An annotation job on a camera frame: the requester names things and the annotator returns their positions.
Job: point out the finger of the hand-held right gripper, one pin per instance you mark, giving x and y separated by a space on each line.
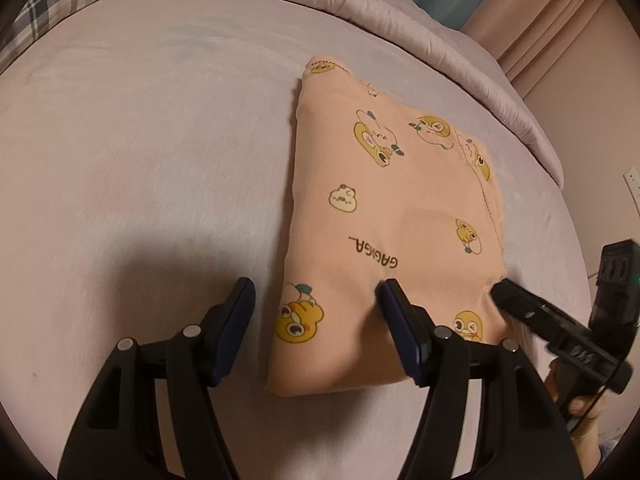
520 305

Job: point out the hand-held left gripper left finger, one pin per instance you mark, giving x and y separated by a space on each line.
232 330

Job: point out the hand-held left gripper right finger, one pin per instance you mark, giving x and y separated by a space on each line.
400 330

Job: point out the peach cartoon print garment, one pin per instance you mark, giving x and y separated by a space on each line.
390 210

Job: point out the person's right forearm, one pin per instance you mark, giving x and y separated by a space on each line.
592 447

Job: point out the person's right hand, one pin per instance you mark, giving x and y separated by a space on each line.
582 404

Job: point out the blue fluffy clothing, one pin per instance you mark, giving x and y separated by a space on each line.
611 450

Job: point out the pink bed sheet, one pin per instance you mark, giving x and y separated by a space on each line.
150 160

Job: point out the pink curtain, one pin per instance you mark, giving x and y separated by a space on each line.
550 35

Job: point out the grey quilt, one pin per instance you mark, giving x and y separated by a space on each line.
400 20

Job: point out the plaid pillow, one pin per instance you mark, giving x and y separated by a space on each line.
50 5

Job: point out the white wall socket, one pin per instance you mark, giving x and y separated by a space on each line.
633 182

